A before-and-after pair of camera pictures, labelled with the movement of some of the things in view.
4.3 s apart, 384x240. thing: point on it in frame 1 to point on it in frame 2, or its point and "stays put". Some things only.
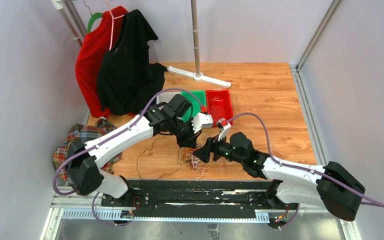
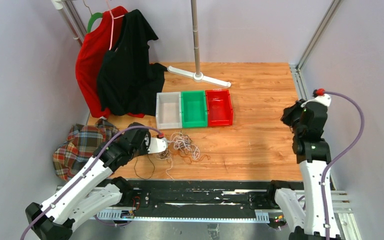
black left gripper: (191, 140) to (147, 143)
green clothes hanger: (93, 17) stays put
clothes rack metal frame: (71, 9) stays put
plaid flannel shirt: (86, 133) stays put
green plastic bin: (201, 96) stays put
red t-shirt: (91, 50) stays put
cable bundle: (198, 167) to (179, 142)
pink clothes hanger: (113, 18) stays put
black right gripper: (211, 145) to (288, 111)
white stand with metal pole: (197, 76) stays put
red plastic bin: (219, 105) stays put
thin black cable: (152, 146) to (135, 171)
